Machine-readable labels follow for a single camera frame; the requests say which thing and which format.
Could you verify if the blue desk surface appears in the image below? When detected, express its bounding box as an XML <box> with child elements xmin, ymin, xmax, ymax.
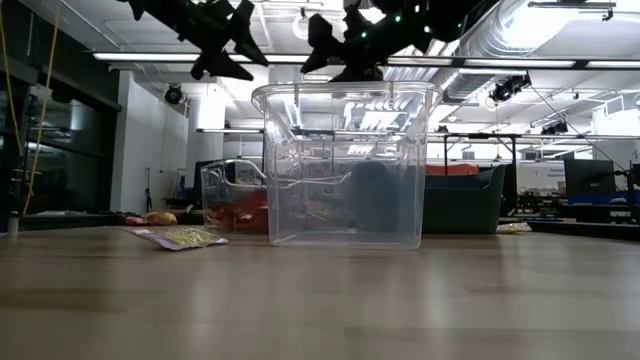
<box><xmin>567</xmin><ymin>194</ymin><xmax>640</xmax><ymax>206</ymax></box>

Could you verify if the black tripod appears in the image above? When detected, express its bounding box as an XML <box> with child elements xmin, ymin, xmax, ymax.
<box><xmin>143</xmin><ymin>166</ymin><xmax>154</xmax><ymax>211</ymax></box>

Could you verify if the black metal bench frame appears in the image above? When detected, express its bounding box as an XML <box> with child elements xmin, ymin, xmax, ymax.
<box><xmin>442</xmin><ymin>132</ymin><xmax>522</xmax><ymax>217</ymax></box>

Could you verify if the silver air duct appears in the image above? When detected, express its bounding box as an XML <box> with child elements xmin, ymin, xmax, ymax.
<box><xmin>439</xmin><ymin>0</ymin><xmax>569</xmax><ymax>104</ymax></box>

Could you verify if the yellow Sour Patch candy pack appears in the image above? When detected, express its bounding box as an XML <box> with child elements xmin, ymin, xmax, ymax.
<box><xmin>144</xmin><ymin>210</ymin><xmax>179</xmax><ymax>227</ymax></box>
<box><xmin>121</xmin><ymin>226</ymin><xmax>230</xmax><ymax>252</ymax></box>

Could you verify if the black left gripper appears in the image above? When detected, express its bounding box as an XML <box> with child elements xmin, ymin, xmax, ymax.
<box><xmin>117</xmin><ymin>0</ymin><xmax>270</xmax><ymax>82</ymax></box>

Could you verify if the orange fabric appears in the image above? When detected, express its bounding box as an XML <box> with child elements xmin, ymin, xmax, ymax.
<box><xmin>427</xmin><ymin>163</ymin><xmax>480</xmax><ymax>177</ymax></box>

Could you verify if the black ceiling spotlight cluster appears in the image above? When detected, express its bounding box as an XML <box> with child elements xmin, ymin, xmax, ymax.
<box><xmin>488</xmin><ymin>73</ymin><xmax>533</xmax><ymax>104</ymax></box>
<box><xmin>539</xmin><ymin>119</ymin><xmax>570</xmax><ymax>136</ymax></box>

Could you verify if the long ceiling light strip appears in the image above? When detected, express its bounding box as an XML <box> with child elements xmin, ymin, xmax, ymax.
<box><xmin>92</xmin><ymin>51</ymin><xmax>640</xmax><ymax>70</ymax></box>

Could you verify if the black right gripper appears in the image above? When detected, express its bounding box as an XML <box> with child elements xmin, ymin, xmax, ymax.
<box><xmin>299</xmin><ymin>0</ymin><xmax>441</xmax><ymax>84</ymax></box>

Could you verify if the small clear plastic bin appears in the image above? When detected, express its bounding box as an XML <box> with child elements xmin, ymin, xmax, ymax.
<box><xmin>199</xmin><ymin>158</ymin><xmax>274</xmax><ymax>235</ymax></box>

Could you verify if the yellow hanging cable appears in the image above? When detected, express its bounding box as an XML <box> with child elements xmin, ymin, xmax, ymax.
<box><xmin>0</xmin><ymin>0</ymin><xmax>62</xmax><ymax>217</ymax></box>

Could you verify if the large clear plastic bin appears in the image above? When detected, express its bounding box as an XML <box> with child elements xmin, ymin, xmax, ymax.
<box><xmin>251</xmin><ymin>81</ymin><xmax>445</xmax><ymax>251</ymax></box>

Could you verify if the teal plastic bin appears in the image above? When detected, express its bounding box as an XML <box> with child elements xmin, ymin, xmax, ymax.
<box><xmin>422</xmin><ymin>163</ymin><xmax>507</xmax><ymax>235</ymax></box>

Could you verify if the black computer monitor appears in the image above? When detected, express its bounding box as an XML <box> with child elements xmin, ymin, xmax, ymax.
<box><xmin>563</xmin><ymin>158</ymin><xmax>617</xmax><ymax>199</ymax></box>
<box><xmin>194</xmin><ymin>157</ymin><xmax>236</xmax><ymax>181</ymax></box>

